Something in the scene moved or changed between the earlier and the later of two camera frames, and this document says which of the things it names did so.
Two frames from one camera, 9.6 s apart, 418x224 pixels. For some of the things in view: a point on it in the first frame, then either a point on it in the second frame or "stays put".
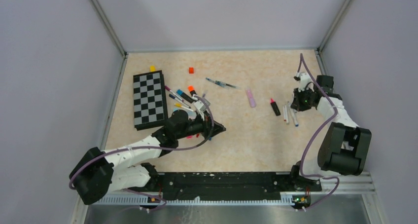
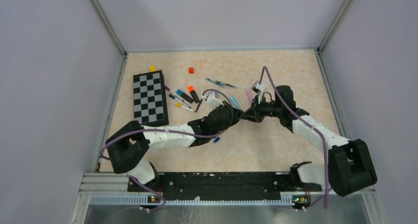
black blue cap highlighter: (186, 96) stays put
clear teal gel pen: (221, 83) stays put
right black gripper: (296, 104) -> (254, 113)
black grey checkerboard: (150, 109) stays put
